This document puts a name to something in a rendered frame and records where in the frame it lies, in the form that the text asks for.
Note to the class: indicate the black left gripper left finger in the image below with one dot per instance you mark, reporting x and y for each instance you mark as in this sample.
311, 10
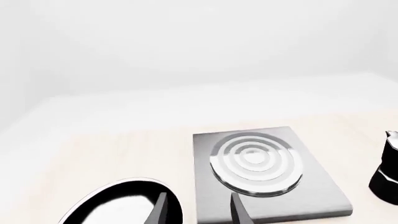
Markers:
159, 211

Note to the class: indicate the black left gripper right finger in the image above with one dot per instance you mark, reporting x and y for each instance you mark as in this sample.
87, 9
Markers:
239, 210

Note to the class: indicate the flat black stove plate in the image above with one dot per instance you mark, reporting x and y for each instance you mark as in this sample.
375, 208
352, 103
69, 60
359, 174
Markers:
267, 177

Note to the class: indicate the black moka pot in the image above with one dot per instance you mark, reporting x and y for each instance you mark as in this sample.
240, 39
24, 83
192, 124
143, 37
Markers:
385, 177

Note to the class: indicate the black frying pan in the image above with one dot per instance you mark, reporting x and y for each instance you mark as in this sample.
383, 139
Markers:
124, 200

